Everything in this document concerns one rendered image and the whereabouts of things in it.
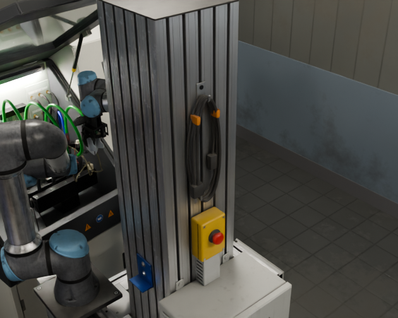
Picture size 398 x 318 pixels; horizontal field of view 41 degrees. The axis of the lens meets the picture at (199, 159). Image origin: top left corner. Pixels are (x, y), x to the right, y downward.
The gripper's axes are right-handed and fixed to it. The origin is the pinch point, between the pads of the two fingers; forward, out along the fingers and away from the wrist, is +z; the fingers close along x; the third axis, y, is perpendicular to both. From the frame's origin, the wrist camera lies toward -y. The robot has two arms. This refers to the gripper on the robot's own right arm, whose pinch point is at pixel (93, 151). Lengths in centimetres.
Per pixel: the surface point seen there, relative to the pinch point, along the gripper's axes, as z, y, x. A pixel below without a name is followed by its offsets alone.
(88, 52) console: -26, -38, 31
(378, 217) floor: 124, 50, 202
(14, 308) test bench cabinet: 58, -5, -47
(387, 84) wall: 29, 34, 215
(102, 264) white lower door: 63, -3, -1
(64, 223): 29.4, -3.4, -17.0
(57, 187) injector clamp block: 26.5, -24.8, -5.2
